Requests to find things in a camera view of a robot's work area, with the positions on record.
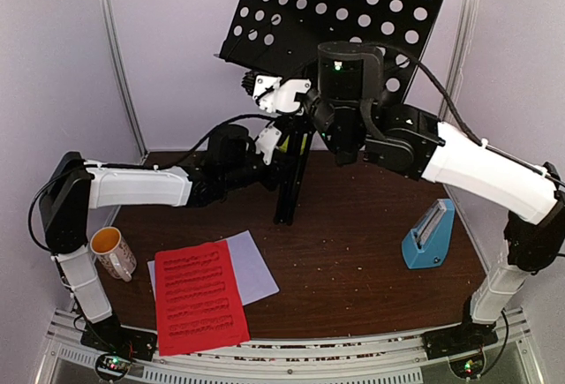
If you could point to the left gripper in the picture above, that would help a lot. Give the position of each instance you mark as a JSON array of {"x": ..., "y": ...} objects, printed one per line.
[{"x": 276, "y": 170}]

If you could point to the black music stand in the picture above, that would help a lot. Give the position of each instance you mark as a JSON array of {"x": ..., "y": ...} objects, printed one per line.
[{"x": 280, "y": 38}]

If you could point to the red sheet music paper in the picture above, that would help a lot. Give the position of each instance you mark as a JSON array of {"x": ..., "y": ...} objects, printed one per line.
[{"x": 198, "y": 306}]

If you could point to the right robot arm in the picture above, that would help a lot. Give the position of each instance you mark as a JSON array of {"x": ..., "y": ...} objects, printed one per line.
[{"x": 349, "y": 111}]

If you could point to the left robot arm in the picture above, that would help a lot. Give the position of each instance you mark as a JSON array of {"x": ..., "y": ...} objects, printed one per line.
[{"x": 233, "y": 160}]

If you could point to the lavender paper sheet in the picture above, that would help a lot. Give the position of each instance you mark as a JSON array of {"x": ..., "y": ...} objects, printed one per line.
[{"x": 253, "y": 269}]

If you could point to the blue metronome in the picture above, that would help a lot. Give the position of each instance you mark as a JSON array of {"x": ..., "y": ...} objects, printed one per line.
[{"x": 427, "y": 243}]

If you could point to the patterned white mug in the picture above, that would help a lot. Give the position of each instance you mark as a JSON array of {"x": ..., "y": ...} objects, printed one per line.
[{"x": 111, "y": 250}]

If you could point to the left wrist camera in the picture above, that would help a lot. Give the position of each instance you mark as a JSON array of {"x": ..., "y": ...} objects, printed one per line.
[{"x": 267, "y": 142}]

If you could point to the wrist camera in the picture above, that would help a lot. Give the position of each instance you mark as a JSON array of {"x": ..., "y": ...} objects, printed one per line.
[
  {"x": 267, "y": 142},
  {"x": 276, "y": 95}
]

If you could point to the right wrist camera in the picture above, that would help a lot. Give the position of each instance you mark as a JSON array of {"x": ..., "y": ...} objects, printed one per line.
[{"x": 276, "y": 95}]

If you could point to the right aluminium frame post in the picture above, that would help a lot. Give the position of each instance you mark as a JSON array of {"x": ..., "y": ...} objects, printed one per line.
[{"x": 447, "y": 49}]

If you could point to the aluminium frame post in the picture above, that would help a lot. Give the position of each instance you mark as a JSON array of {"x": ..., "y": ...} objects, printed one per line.
[
  {"x": 447, "y": 49},
  {"x": 117, "y": 62}
]

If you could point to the front aluminium rail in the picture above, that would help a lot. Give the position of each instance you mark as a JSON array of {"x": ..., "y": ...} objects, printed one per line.
[{"x": 388, "y": 358}]

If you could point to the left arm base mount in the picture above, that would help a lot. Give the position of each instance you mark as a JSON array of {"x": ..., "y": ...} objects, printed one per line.
[{"x": 116, "y": 361}]

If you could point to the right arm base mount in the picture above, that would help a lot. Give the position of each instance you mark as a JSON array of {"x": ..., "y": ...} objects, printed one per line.
[{"x": 463, "y": 345}]

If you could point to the left aluminium frame post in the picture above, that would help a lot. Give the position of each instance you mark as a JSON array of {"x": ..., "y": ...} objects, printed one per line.
[{"x": 117, "y": 62}]

